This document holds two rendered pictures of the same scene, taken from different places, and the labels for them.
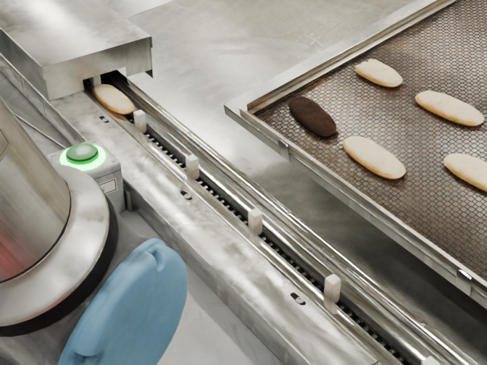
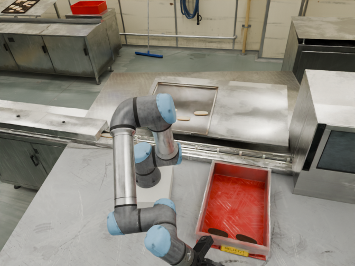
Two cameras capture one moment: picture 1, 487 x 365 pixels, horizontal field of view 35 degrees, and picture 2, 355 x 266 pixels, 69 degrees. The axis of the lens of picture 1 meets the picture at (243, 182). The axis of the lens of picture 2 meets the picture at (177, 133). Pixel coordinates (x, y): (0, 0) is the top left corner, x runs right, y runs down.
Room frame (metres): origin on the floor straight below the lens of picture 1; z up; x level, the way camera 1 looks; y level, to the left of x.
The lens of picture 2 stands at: (-0.44, 0.67, 2.00)
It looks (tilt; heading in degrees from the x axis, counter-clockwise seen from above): 39 degrees down; 323
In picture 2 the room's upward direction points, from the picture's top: 4 degrees counter-clockwise
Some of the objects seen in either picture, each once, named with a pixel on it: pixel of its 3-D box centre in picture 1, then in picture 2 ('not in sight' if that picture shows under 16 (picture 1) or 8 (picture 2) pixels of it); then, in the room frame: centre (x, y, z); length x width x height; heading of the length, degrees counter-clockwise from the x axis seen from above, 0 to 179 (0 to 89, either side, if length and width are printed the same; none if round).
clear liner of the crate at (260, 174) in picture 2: not in sight; (235, 203); (0.03, -0.02, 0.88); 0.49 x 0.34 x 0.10; 125
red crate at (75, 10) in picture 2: not in sight; (89, 7); (4.31, -1.22, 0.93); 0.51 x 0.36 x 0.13; 39
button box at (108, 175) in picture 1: (90, 193); not in sight; (0.79, 0.20, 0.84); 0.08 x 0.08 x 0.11; 35
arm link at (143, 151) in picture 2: not in sight; (143, 157); (0.46, 0.22, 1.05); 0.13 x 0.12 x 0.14; 54
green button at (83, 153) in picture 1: (82, 156); not in sight; (0.79, 0.20, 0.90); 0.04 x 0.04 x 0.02
